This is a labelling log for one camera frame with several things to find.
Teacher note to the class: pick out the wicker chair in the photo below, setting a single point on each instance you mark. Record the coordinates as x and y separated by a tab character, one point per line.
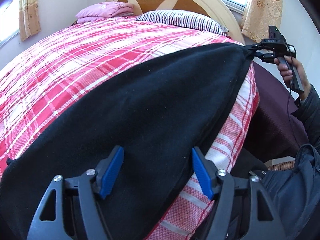
288	165

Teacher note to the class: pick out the dark jacket right forearm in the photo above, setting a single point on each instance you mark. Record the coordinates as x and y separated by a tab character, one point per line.
295	192

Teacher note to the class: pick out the striped pillow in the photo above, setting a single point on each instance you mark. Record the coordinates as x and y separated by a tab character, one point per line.
184	19

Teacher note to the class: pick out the cream wooden headboard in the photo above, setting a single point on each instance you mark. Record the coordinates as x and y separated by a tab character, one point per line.
175	2

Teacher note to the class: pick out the red white plaid bedspread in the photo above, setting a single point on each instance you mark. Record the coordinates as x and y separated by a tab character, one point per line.
43	81

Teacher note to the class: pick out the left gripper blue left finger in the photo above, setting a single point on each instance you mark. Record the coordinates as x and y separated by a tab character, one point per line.
108	170

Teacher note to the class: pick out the dark maroon mattress side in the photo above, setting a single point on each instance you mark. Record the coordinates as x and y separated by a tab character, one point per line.
273	132

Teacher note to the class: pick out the person's right hand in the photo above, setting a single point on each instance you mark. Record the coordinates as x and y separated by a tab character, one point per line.
287	75

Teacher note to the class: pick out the folded pink blanket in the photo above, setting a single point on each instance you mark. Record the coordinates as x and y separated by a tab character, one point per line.
104	10

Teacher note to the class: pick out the black pants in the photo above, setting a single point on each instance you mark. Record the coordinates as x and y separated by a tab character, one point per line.
157	111

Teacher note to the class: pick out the beige floral curtain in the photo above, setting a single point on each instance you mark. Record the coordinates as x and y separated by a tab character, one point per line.
258	16

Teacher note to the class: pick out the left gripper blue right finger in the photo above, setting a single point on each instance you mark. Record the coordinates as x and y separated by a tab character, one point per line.
205	171

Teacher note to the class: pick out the beige curtain left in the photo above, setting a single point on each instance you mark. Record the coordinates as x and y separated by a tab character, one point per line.
28	17

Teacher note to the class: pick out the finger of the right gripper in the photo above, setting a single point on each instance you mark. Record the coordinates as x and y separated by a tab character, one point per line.
253	46
259	55

